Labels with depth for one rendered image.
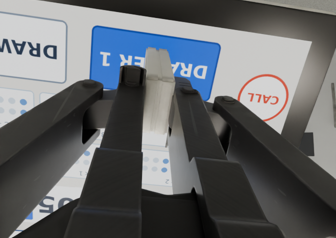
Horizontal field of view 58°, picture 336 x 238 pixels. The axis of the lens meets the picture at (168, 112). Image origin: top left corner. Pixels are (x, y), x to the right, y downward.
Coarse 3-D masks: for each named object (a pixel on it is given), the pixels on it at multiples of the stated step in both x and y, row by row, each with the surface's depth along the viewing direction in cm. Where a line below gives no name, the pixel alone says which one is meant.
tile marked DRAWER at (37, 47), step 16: (0, 16) 21; (16, 16) 21; (32, 16) 21; (0, 32) 21; (16, 32) 21; (32, 32) 21; (48, 32) 21; (64, 32) 21; (0, 48) 21; (16, 48) 22; (32, 48) 22; (48, 48) 22; (64, 48) 22; (0, 64) 22; (16, 64) 22; (32, 64) 22; (48, 64) 22; (64, 64) 22; (32, 80) 22; (48, 80) 23; (64, 80) 23
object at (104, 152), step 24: (120, 72) 14; (144, 72) 14; (120, 96) 12; (120, 120) 10; (120, 144) 9; (96, 168) 7; (120, 168) 7; (96, 192) 6; (120, 192) 6; (72, 216) 5; (96, 216) 5; (120, 216) 5
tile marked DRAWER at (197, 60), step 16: (96, 32) 21; (112, 32) 21; (128, 32) 21; (144, 32) 22; (96, 48) 22; (112, 48) 22; (128, 48) 22; (144, 48) 22; (176, 48) 22; (192, 48) 22; (208, 48) 22; (96, 64) 22; (112, 64) 22; (128, 64) 22; (176, 64) 23; (192, 64) 23; (208, 64) 23; (96, 80) 23; (112, 80) 23; (192, 80) 23; (208, 80) 23; (208, 96) 24
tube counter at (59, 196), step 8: (56, 192) 27; (64, 192) 27; (72, 192) 27; (48, 200) 27; (56, 200) 27; (64, 200) 27; (72, 200) 27; (40, 208) 27; (48, 208) 27; (56, 208) 27; (32, 216) 28; (40, 216) 28
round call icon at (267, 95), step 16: (240, 80) 23; (256, 80) 23; (272, 80) 23; (288, 80) 24; (240, 96) 24; (256, 96) 24; (272, 96) 24; (288, 96) 24; (256, 112) 25; (272, 112) 25
